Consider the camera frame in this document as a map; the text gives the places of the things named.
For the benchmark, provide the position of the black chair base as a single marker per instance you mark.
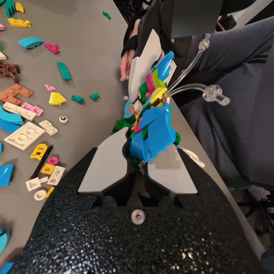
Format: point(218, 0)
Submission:
point(256, 204)

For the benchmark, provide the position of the person's right hand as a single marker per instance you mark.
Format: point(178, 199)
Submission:
point(125, 68)

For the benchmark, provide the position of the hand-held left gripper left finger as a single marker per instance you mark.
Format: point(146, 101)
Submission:
point(107, 167)

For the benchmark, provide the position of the scattered loose lego bricks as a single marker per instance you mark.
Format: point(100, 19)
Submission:
point(23, 136)

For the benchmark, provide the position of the colourful lego model green base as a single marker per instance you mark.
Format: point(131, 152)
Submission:
point(154, 132)

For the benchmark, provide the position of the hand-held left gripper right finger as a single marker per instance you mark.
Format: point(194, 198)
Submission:
point(171, 175)

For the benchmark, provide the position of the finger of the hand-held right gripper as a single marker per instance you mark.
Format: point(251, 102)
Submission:
point(173, 68)
point(139, 72)

